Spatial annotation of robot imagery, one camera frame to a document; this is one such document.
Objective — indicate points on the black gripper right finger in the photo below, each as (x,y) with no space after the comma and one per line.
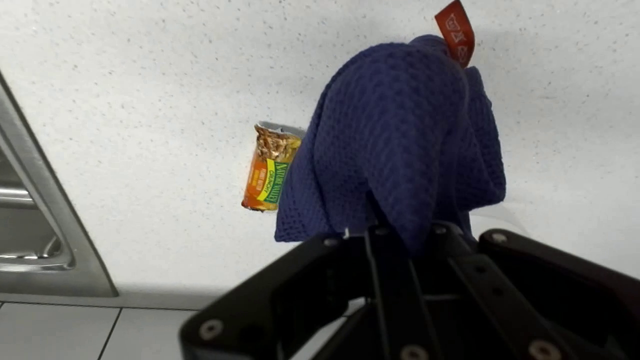
(533,300)

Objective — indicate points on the stainless steel double sink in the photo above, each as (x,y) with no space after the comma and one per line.
(40,212)

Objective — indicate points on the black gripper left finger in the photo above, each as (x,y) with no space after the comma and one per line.
(281,292)

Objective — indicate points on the blue towel with red tag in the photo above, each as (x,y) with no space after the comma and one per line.
(400,132)

